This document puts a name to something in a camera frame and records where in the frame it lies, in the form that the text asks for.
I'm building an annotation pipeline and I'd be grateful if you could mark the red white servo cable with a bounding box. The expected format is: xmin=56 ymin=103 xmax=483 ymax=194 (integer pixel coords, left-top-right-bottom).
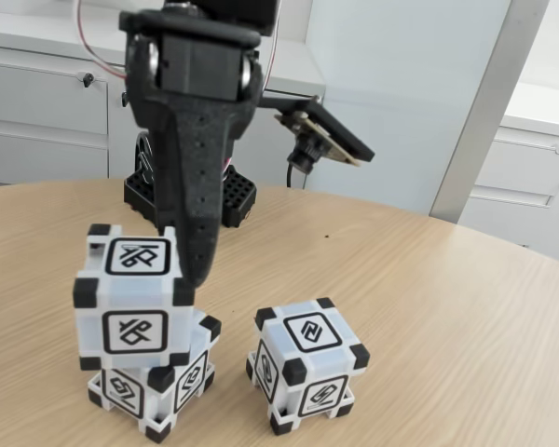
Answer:
xmin=76 ymin=0 xmax=280 ymax=94

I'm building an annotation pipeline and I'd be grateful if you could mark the white cube zigzag symbol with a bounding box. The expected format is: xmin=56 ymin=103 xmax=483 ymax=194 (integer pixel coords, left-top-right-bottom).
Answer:
xmin=246 ymin=296 xmax=372 ymax=438

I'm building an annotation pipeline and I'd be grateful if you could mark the white cube stacked-squares symbol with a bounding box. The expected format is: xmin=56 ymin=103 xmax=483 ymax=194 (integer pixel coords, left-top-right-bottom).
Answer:
xmin=87 ymin=306 xmax=224 ymax=442

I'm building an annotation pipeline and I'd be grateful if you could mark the black camera module on bracket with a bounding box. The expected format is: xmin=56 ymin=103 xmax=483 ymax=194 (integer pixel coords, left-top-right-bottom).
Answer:
xmin=258 ymin=92 xmax=376 ymax=174

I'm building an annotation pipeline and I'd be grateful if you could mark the narrow white drawer cabinet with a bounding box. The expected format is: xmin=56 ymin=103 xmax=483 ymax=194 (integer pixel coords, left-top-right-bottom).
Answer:
xmin=460 ymin=78 xmax=559 ymax=269

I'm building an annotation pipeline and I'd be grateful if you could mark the wide white drawer cabinet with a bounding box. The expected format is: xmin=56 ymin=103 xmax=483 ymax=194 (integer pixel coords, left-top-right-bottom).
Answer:
xmin=0 ymin=13 xmax=326 ymax=190

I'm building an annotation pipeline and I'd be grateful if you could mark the white cube crossed-lines symbol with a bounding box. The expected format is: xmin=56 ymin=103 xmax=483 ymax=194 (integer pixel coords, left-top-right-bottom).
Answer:
xmin=73 ymin=223 xmax=197 ymax=373

